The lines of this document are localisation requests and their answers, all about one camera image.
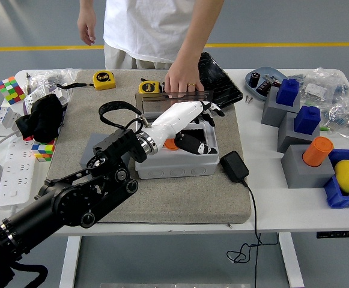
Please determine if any person's right hand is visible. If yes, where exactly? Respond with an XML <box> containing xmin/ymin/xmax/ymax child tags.
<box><xmin>77</xmin><ymin>13</ymin><xmax>97</xmax><ymax>46</ymax></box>

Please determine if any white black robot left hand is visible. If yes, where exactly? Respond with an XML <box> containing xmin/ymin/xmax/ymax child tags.
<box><xmin>136</xmin><ymin>100</ymin><xmax>225</xmax><ymax>156</ymax></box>

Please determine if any person's left hand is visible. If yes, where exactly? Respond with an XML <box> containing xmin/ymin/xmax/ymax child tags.
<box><xmin>164</xmin><ymin>61</ymin><xmax>205</xmax><ymax>98</ymax></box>

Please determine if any smoky transparent box lid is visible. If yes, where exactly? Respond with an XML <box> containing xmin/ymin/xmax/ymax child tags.
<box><xmin>135</xmin><ymin>91</ymin><xmax>214</xmax><ymax>116</ymax></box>

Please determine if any grey plastic junction box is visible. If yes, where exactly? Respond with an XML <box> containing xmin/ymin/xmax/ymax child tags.
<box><xmin>135</xmin><ymin>115</ymin><xmax>220</xmax><ymax>180</ymax></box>

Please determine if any white printed box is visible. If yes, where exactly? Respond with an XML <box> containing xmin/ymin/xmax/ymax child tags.
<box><xmin>23</xmin><ymin>83</ymin><xmax>71</xmax><ymax>113</ymax></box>

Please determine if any black plastic tray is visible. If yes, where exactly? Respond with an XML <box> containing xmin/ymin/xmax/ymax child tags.
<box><xmin>197</xmin><ymin>52</ymin><xmax>243</xmax><ymax>109</ymax></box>

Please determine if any clear bag of parts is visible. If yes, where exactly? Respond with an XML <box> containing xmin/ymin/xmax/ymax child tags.
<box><xmin>29</xmin><ymin>68</ymin><xmax>82</xmax><ymax>91</ymax></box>

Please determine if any person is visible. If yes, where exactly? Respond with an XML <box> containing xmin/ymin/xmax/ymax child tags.
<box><xmin>103</xmin><ymin>0</ymin><xmax>225</xmax><ymax>71</ymax></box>

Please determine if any black power adapter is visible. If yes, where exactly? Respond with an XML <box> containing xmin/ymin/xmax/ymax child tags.
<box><xmin>220</xmin><ymin>151</ymin><xmax>250</xmax><ymax>184</ymax></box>

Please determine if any blue-grey oval dish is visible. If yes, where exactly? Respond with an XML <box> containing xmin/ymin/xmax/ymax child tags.
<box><xmin>245</xmin><ymin>66</ymin><xmax>286</xmax><ymax>102</ymax></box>

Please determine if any dark brown capacitor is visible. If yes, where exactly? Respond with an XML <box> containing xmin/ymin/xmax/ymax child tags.
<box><xmin>255</xmin><ymin>80</ymin><xmax>273</xmax><ymax>97</ymax></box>

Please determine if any grey-brown mat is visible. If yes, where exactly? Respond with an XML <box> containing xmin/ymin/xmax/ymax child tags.
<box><xmin>38</xmin><ymin>69</ymin><xmax>252</xmax><ymax>225</ymax></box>

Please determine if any grey holder block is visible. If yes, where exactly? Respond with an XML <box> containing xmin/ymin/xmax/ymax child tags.
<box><xmin>261</xmin><ymin>86</ymin><xmax>302</xmax><ymax>127</ymax></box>
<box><xmin>79</xmin><ymin>133</ymin><xmax>133</xmax><ymax>169</ymax></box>
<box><xmin>281</xmin><ymin>144</ymin><xmax>336</xmax><ymax>189</ymax></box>
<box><xmin>278</xmin><ymin>111</ymin><xmax>322</xmax><ymax>154</ymax></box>

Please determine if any large colourful puzzle cube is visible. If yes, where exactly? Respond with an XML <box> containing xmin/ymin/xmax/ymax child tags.
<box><xmin>0</xmin><ymin>76</ymin><xmax>26</xmax><ymax>106</ymax></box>

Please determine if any black cloth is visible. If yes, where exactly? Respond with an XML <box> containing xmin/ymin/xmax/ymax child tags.
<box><xmin>16</xmin><ymin>93</ymin><xmax>64</xmax><ymax>143</ymax></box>

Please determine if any blue plastic block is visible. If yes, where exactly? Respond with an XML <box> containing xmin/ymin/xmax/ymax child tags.
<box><xmin>293</xmin><ymin>105</ymin><xmax>321</xmax><ymax>135</ymax></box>
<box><xmin>275</xmin><ymin>78</ymin><xmax>300</xmax><ymax>106</ymax></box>

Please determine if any small colourful puzzle cube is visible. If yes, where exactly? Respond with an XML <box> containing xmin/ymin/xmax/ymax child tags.
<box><xmin>31</xmin><ymin>140</ymin><xmax>57</xmax><ymax>163</ymax></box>

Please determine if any clear bag of components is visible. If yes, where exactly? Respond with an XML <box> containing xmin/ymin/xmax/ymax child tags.
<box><xmin>288</xmin><ymin>68</ymin><xmax>349</xmax><ymax>103</ymax></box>

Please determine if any white power strip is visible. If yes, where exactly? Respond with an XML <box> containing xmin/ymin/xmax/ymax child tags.
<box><xmin>0</xmin><ymin>139</ymin><xmax>37</xmax><ymax>208</ymax></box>

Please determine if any clear bag of resistors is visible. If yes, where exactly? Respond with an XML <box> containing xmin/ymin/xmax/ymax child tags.
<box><xmin>324</xmin><ymin>98</ymin><xmax>349</xmax><ymax>145</ymax></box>

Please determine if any white table leg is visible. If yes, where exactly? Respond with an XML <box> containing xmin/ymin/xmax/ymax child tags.
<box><xmin>58</xmin><ymin>236</ymin><xmax>82</xmax><ymax>288</ymax></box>
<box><xmin>278</xmin><ymin>233</ymin><xmax>305</xmax><ymax>288</ymax></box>

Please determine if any blue plastic bin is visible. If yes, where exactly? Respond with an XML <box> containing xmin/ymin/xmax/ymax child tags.
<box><xmin>323</xmin><ymin>149</ymin><xmax>349</xmax><ymax>208</ymax></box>

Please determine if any black table control panel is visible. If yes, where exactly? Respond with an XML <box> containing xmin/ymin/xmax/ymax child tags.
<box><xmin>317</xmin><ymin>229</ymin><xmax>349</xmax><ymax>239</ymax></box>

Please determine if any yellow tape measure with strap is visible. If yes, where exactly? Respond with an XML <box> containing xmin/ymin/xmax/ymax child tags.
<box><xmin>56</xmin><ymin>70</ymin><xmax>117</xmax><ymax>91</ymax></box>

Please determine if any black adapter cord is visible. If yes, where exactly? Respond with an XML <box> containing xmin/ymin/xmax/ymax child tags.
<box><xmin>226</xmin><ymin>179</ymin><xmax>280</xmax><ymax>288</ymax></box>

